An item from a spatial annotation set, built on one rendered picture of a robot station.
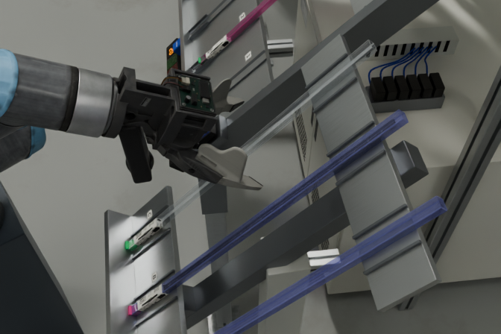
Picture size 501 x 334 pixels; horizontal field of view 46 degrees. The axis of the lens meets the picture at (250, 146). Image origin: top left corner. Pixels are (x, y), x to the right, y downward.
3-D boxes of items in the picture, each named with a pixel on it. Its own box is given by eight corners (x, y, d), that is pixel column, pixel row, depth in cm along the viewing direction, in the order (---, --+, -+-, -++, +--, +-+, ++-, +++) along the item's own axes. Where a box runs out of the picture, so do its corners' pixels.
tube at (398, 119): (136, 316, 88) (130, 315, 87) (136, 308, 89) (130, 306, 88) (408, 122, 62) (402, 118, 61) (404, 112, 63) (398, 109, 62)
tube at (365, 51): (133, 251, 95) (127, 250, 94) (133, 244, 96) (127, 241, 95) (377, 51, 69) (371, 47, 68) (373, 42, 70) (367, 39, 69)
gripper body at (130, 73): (224, 122, 69) (122, 102, 64) (194, 166, 75) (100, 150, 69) (215, 76, 74) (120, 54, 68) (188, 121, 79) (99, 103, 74)
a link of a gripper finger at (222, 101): (259, 80, 81) (213, 97, 74) (239, 108, 84) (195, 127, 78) (244, 64, 81) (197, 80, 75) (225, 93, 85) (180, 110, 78)
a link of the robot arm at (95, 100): (61, 145, 68) (63, 93, 72) (101, 151, 70) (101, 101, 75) (78, 101, 63) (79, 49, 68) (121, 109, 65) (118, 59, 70)
